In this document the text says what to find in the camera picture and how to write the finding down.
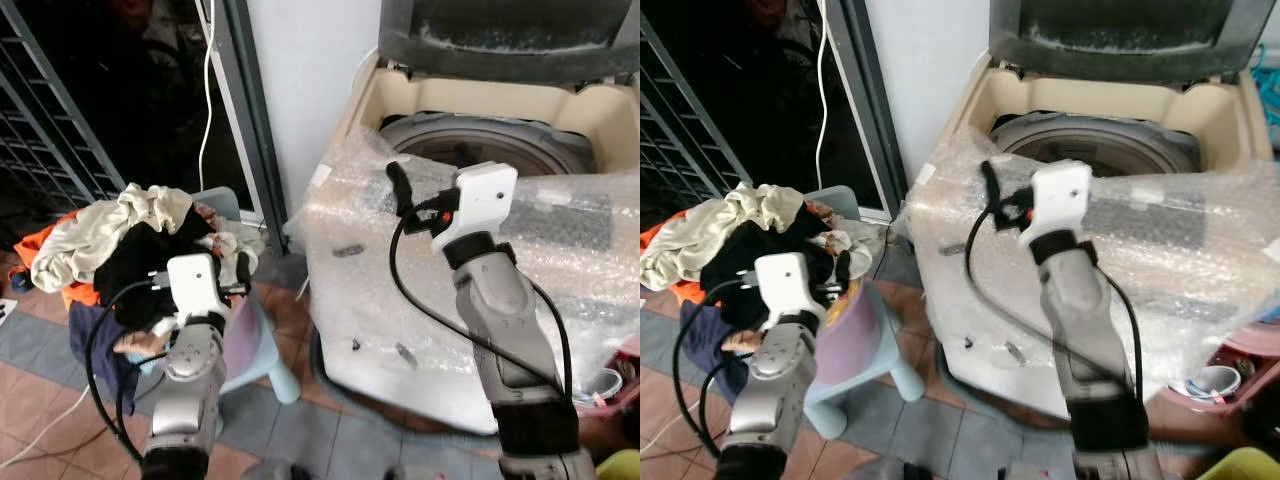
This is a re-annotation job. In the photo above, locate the beige top-load washing machine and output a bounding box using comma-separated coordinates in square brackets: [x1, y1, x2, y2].
[298, 45, 641, 437]
[905, 45, 1280, 423]

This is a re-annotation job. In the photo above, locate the floral patterned cloth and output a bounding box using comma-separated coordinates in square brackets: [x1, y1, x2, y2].
[194, 202, 265, 261]
[803, 198, 873, 259]

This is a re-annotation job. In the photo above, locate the purple plastic basin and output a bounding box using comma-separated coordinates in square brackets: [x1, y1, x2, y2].
[220, 288, 267, 389]
[808, 278, 883, 393]

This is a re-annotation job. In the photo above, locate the clear bubble wrap sheet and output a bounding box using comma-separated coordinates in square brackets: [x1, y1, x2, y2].
[284, 128, 641, 401]
[893, 128, 1280, 396]

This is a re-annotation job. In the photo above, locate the light blue plastic stool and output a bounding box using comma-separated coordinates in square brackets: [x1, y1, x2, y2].
[800, 184, 927, 442]
[190, 186, 303, 407]

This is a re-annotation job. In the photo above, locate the black cloth garment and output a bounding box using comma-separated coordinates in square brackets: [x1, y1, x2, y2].
[698, 208, 843, 323]
[94, 208, 227, 333]

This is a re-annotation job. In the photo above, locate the navy blue cloth garment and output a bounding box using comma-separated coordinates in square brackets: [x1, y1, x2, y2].
[680, 298, 753, 403]
[67, 298, 153, 417]

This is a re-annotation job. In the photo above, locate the cream cloth garment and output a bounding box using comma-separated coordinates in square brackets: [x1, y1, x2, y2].
[30, 182, 197, 294]
[640, 182, 803, 293]

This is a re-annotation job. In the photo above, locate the orange cloth garment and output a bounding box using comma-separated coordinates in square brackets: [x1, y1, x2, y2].
[14, 208, 103, 313]
[640, 218, 723, 307]

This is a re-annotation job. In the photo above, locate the dark grey washer lid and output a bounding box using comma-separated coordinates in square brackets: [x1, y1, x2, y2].
[377, 0, 641, 87]
[987, 0, 1278, 87]

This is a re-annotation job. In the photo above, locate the pink plastic basin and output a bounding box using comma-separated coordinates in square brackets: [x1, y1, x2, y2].
[1165, 325, 1280, 416]
[572, 335, 641, 413]

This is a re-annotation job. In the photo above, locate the grey metal grille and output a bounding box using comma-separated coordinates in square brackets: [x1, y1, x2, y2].
[0, 0, 128, 206]
[640, 10, 741, 206]

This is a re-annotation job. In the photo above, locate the yellow-green plastic container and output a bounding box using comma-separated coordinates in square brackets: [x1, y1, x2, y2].
[1198, 447, 1280, 480]
[596, 449, 641, 480]

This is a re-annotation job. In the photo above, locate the blue hanging item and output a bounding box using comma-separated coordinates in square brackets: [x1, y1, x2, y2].
[1248, 42, 1280, 153]

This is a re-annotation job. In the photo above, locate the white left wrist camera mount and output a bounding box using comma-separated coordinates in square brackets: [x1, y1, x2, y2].
[166, 253, 224, 324]
[754, 252, 814, 327]

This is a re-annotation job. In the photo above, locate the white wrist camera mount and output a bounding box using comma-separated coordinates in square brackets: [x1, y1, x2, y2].
[1029, 159, 1094, 242]
[754, 252, 814, 327]
[431, 161, 520, 252]
[166, 253, 224, 324]

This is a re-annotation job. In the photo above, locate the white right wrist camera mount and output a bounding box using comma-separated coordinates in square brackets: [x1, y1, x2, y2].
[1029, 159, 1094, 242]
[431, 161, 520, 252]

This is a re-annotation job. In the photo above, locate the grey washer drum ring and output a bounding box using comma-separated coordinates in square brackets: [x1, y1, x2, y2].
[988, 111, 1204, 181]
[378, 111, 601, 181]

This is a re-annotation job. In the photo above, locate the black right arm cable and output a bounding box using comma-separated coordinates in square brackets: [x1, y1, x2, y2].
[387, 208, 577, 403]
[964, 203, 1147, 393]

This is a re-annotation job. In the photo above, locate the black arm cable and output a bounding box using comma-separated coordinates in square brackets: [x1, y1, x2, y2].
[671, 278, 763, 463]
[964, 203, 1147, 393]
[84, 278, 173, 463]
[387, 208, 577, 403]

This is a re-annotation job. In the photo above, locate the grey door frame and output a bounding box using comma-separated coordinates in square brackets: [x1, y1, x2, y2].
[212, 0, 292, 253]
[828, 0, 906, 223]

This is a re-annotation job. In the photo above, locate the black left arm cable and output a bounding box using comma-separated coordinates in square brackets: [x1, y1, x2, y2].
[671, 278, 763, 463]
[84, 278, 173, 463]

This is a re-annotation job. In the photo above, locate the white hanging cable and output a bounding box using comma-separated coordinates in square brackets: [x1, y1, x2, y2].
[197, 0, 218, 193]
[814, 0, 833, 191]

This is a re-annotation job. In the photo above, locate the white floor cable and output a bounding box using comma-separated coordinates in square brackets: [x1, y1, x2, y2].
[0, 383, 93, 469]
[640, 408, 681, 453]

